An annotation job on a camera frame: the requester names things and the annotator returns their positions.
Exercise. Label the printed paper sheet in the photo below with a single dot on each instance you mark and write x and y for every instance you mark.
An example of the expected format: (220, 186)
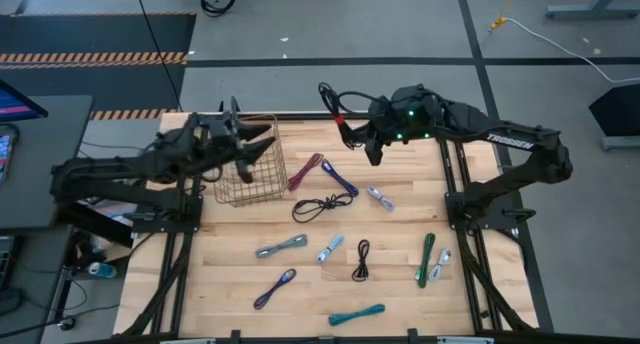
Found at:
(107, 209)

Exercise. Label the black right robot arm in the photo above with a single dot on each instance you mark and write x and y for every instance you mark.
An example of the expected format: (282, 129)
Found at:
(510, 141)

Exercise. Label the black caster wheel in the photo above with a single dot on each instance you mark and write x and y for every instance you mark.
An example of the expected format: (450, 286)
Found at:
(66, 324)

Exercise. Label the computer monitor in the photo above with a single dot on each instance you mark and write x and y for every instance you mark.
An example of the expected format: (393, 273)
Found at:
(15, 106)

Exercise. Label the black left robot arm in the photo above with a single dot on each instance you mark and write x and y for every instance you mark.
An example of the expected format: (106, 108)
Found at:
(125, 171)

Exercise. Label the dark grey desk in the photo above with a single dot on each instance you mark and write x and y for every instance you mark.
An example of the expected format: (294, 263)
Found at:
(40, 144)

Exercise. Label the smartphone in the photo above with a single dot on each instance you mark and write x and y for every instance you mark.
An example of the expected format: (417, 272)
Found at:
(4, 154)

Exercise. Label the black floor stand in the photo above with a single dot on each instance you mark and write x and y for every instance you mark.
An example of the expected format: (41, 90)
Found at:
(617, 111)

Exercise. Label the black hazard-striped floor mat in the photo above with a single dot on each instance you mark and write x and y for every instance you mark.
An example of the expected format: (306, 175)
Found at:
(75, 89)

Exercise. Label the yellow plug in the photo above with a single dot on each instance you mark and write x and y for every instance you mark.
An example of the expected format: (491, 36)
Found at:
(497, 24)

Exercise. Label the blue drink bottle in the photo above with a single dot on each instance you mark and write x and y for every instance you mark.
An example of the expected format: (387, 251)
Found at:
(102, 270)

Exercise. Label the white light bar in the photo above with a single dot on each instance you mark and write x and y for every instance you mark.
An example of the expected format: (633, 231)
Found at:
(190, 341)
(465, 340)

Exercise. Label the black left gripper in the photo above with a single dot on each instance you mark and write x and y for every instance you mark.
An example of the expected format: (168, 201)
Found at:
(220, 134)

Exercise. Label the grey side table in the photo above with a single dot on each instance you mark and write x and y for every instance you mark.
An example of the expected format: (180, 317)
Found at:
(40, 284)

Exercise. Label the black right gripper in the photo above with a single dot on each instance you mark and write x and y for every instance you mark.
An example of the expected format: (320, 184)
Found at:
(400, 119)

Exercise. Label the grey metal table base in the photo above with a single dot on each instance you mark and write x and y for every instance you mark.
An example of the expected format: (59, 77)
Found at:
(590, 11)

